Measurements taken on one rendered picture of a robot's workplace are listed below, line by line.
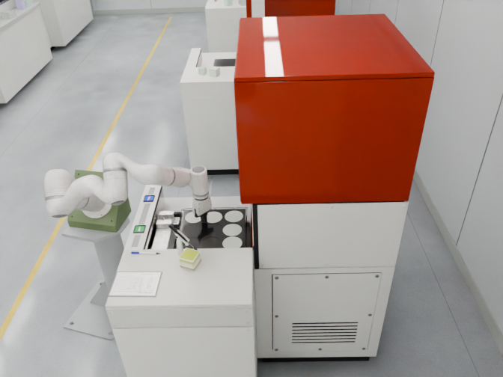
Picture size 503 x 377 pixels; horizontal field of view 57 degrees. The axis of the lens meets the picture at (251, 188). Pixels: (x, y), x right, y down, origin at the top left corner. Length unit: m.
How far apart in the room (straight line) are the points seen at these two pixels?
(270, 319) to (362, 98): 1.34
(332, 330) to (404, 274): 1.03
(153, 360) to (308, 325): 0.86
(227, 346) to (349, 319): 0.76
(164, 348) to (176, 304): 0.31
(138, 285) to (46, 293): 1.63
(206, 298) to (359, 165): 0.86
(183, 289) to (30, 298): 1.82
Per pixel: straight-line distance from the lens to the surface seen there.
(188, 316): 2.05
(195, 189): 2.30
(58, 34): 8.48
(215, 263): 2.15
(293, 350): 2.83
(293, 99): 1.79
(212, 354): 2.26
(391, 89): 1.84
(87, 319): 3.36
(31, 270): 3.90
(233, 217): 2.50
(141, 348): 2.27
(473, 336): 3.33
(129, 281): 2.14
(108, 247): 2.79
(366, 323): 2.70
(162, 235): 2.47
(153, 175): 1.99
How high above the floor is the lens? 2.47
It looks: 35 degrees down
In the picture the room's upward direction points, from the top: 2 degrees counter-clockwise
